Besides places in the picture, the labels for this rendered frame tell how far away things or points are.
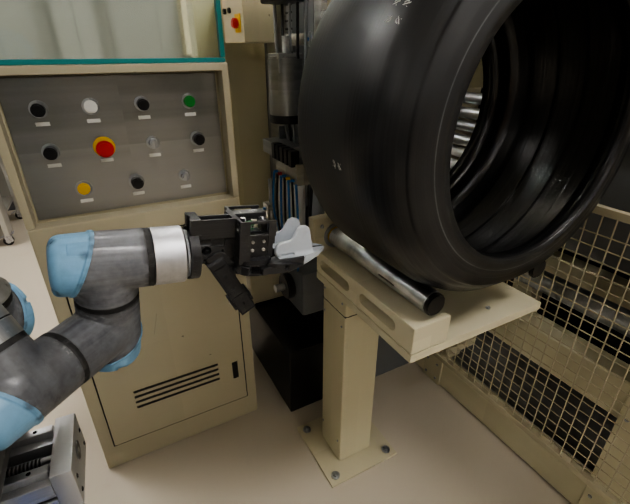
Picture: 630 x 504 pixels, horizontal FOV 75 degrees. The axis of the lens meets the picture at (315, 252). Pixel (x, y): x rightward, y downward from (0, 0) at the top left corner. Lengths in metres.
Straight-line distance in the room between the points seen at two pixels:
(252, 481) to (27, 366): 1.16
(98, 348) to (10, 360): 0.09
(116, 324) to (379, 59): 0.46
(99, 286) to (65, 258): 0.05
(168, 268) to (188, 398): 1.10
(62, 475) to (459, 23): 0.89
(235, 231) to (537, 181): 0.71
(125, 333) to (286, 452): 1.14
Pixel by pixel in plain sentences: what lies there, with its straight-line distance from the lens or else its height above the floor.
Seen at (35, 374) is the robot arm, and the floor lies 1.00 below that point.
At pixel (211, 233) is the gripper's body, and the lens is 0.55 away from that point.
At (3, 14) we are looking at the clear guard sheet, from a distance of 1.18.
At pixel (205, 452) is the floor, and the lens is 1.68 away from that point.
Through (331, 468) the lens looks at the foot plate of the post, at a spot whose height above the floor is 0.01.
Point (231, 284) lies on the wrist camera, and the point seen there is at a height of 1.00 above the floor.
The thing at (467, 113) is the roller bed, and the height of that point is 1.14.
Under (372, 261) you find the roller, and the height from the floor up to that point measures 0.91.
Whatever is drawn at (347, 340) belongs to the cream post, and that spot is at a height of 0.54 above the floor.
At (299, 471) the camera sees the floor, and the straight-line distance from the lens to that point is 1.59.
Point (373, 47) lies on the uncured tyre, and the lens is 0.57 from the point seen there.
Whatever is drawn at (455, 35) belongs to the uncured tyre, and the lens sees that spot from 0.55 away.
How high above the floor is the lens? 1.30
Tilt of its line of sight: 27 degrees down
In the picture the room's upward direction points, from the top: straight up
